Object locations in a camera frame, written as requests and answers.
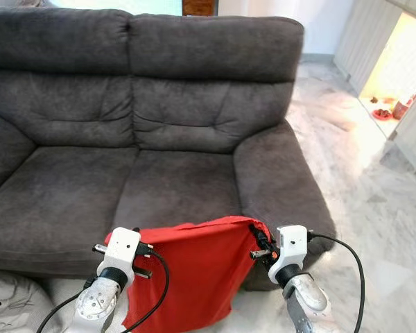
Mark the red pillow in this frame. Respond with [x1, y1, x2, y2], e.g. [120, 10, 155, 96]
[104, 216, 272, 332]

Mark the dark grey fabric sofa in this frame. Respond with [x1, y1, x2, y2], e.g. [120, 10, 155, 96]
[0, 7, 337, 292]

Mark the grey white printed cushion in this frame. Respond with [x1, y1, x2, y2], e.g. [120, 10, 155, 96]
[0, 269, 54, 333]

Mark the red plate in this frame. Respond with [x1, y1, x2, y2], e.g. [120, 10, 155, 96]
[373, 108, 396, 122]

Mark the light wooden cabinet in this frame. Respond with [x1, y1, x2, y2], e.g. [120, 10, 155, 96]
[333, 0, 416, 176]

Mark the small red vessel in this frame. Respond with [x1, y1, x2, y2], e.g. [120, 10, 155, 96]
[394, 97, 413, 120]

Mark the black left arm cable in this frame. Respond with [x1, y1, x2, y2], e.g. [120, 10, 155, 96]
[37, 248, 171, 333]

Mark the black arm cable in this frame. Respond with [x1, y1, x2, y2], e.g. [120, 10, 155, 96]
[306, 232, 367, 333]
[37, 248, 171, 333]

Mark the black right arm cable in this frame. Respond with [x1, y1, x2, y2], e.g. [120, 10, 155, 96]
[306, 232, 367, 333]

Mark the brown wooden post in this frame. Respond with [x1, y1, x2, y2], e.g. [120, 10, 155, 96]
[182, 0, 216, 16]

